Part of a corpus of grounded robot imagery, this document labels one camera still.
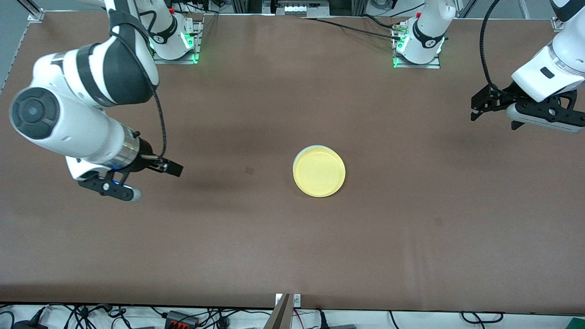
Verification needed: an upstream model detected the pale green plate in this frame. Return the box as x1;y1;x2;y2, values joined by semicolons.
293;145;341;170

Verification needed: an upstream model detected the yellow plate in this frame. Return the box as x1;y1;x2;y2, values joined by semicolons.
293;146;346;198

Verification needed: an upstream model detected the black orange power strip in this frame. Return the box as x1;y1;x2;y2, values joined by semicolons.
165;310;200;328

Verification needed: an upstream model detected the grey socket strip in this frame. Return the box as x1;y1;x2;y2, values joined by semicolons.
273;0;330;18

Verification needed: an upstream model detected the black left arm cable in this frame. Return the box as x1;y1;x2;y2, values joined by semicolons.
479;0;504;93

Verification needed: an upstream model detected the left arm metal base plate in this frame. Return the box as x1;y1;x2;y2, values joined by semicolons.
392;21;442;69

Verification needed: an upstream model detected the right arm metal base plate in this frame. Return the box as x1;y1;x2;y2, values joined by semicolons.
151;20;204;65

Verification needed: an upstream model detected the brown wooden post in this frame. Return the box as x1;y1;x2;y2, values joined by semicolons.
264;293;291;329

